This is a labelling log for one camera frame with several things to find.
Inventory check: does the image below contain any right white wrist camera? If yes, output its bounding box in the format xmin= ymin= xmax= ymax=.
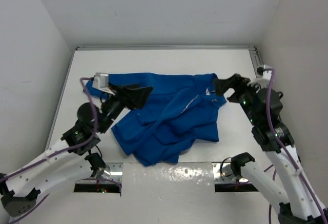
xmin=257 ymin=65 xmax=273 ymax=82

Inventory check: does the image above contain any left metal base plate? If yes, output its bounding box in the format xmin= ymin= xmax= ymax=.
xmin=96 ymin=163 xmax=123 ymax=183

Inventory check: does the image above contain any metal base plate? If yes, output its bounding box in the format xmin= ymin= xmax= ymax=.
xmin=96 ymin=163 xmax=123 ymax=183
xmin=212 ymin=161 xmax=249 ymax=185

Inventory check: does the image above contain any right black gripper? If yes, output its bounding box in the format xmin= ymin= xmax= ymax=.
xmin=213 ymin=72 xmax=263 ymax=125

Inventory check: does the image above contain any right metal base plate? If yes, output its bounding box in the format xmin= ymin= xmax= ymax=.
xmin=212 ymin=161 xmax=249 ymax=185

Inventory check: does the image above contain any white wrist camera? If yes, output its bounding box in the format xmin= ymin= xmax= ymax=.
xmin=92 ymin=72 xmax=110 ymax=92
xmin=257 ymin=65 xmax=273 ymax=82

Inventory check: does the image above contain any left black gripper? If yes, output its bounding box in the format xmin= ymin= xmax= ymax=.
xmin=97 ymin=81 xmax=151 ymax=133

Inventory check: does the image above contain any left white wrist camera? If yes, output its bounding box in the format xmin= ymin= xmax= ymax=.
xmin=92 ymin=72 xmax=110 ymax=92

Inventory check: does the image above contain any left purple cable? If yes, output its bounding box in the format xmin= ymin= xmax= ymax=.
xmin=0 ymin=76 xmax=122 ymax=224

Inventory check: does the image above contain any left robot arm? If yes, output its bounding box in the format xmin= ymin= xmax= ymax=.
xmin=1 ymin=78 xmax=153 ymax=219

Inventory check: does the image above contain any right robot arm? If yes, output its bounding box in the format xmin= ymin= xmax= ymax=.
xmin=214 ymin=74 xmax=327 ymax=223

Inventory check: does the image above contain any blue zip jacket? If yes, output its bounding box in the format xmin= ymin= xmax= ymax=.
xmin=82 ymin=72 xmax=228 ymax=168

